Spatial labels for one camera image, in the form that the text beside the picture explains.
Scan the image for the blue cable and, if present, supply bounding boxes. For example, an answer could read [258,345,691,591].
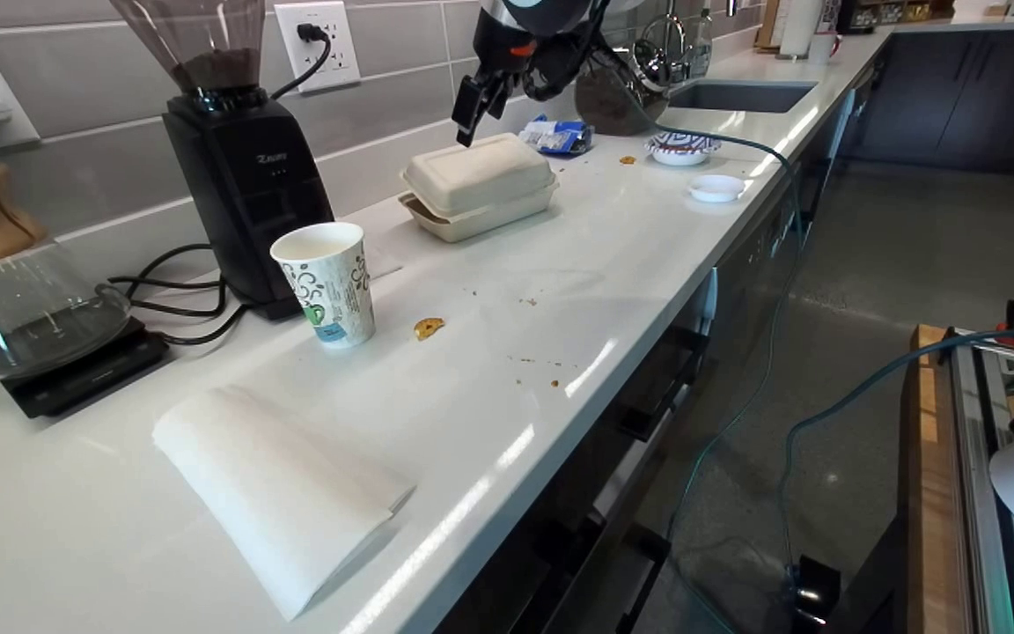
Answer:
[657,333,1004,591]

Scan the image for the blue snack packet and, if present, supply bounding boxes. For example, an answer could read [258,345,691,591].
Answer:
[520,114,594,163]

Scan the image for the dark round kettle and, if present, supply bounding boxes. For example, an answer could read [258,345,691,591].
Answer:
[574,39,672,138]

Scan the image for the white foam clamshell food pack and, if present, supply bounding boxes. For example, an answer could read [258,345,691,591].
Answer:
[396,131,558,246]

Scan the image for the aluminium frame rail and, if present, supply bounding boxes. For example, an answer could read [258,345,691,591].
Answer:
[949,337,1014,634]

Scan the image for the black cable on counter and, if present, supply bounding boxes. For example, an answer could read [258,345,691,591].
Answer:
[657,119,797,180]

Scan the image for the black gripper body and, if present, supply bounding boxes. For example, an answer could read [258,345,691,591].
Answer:
[458,39,535,116]

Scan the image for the upright white paper towel roll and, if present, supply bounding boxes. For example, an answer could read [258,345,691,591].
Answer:
[770,0,827,64]

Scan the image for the patterned paper cup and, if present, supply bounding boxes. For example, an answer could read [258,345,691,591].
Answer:
[266,219,378,357]

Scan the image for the white round plastic lid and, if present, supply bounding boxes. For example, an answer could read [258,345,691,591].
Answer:
[686,173,754,203]

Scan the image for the steel sink basin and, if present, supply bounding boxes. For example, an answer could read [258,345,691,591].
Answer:
[662,74,819,116]

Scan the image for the black plug with cord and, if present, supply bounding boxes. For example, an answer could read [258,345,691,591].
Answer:
[266,19,333,107]

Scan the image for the black coffee scale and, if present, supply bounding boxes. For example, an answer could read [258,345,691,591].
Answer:
[0,317,172,422]

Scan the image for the blue striped small bowl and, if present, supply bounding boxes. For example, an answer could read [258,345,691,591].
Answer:
[649,131,726,168]

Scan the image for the black coiled power cord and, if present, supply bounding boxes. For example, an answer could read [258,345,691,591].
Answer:
[107,239,253,348]

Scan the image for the dark tall cabinet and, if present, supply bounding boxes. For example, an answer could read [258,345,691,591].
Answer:
[853,28,1014,185]

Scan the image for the dark counter cabinet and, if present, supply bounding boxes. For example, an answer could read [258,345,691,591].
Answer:
[433,68,888,634]

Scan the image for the glass coffee carafe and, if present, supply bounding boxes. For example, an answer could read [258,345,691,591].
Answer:
[0,239,134,381]

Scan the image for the black box on floor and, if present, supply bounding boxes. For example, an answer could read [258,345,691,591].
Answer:
[790,558,845,634]

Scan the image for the black coffee grinder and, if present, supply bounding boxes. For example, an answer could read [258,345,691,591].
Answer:
[107,0,338,324]

